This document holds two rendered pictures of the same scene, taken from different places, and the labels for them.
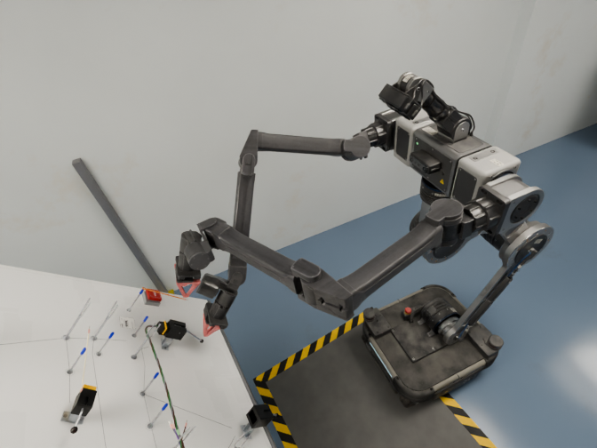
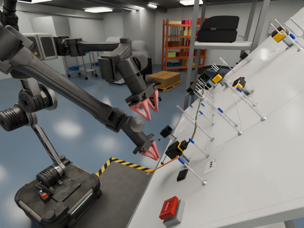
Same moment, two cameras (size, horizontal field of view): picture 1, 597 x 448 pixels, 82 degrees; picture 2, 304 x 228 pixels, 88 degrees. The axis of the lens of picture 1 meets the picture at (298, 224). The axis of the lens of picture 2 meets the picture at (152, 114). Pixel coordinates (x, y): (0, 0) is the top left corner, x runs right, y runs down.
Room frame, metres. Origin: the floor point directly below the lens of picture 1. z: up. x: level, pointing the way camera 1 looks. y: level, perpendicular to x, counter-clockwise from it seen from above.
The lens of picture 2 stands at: (1.04, 0.73, 1.52)
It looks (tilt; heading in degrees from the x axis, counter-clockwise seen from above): 27 degrees down; 224
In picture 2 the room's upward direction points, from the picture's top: straight up
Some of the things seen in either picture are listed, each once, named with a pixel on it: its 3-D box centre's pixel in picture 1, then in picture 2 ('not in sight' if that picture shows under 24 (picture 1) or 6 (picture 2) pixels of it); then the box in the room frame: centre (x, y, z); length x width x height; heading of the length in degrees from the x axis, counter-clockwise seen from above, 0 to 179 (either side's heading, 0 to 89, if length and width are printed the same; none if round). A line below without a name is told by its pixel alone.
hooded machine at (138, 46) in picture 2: not in sight; (139, 56); (-3.86, -4.81, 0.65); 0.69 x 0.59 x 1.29; 16
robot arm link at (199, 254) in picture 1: (205, 246); (125, 65); (0.70, 0.27, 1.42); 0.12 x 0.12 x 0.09; 23
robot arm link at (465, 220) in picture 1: (448, 222); (73, 48); (0.61, -0.39, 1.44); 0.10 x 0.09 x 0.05; 106
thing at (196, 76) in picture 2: not in sight; (208, 82); (-0.48, 0.04, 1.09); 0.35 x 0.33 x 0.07; 23
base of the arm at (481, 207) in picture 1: (479, 215); (68, 46); (0.61, -0.47, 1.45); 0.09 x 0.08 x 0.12; 16
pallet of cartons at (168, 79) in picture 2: not in sight; (164, 80); (-2.86, -2.51, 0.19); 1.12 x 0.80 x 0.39; 16
